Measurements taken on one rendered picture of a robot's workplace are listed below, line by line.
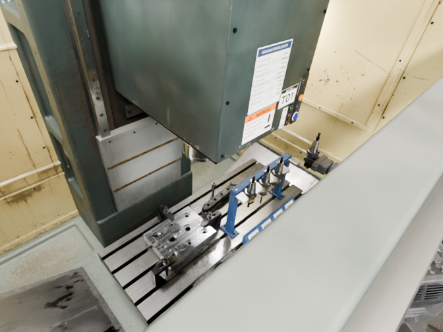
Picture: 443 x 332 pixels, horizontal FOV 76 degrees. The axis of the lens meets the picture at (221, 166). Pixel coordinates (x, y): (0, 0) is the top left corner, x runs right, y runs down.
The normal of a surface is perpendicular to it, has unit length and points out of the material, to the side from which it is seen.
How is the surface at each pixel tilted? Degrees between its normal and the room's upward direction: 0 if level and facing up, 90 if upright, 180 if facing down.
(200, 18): 90
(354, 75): 90
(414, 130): 0
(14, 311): 24
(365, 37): 90
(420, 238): 0
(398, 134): 0
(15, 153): 90
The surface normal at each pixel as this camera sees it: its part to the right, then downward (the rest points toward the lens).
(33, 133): 0.70, 0.51
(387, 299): 0.07, -0.76
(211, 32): -0.71, 0.41
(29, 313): 0.36, -0.86
